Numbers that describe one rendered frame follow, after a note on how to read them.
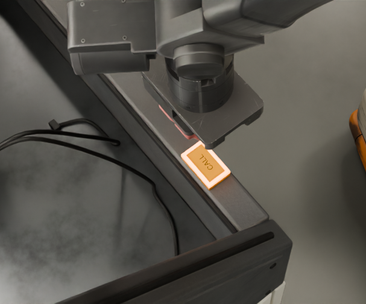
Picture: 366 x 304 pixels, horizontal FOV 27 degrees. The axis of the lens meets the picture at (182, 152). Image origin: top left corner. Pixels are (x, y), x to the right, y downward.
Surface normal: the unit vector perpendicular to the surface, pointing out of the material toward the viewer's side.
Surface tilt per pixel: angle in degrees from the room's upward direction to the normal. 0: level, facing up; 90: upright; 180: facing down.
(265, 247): 43
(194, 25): 48
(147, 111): 0
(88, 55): 61
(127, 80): 0
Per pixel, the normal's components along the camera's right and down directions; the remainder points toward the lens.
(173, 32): -0.75, -0.05
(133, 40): -0.04, -0.12
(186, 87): -0.43, 0.83
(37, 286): -0.06, -0.42
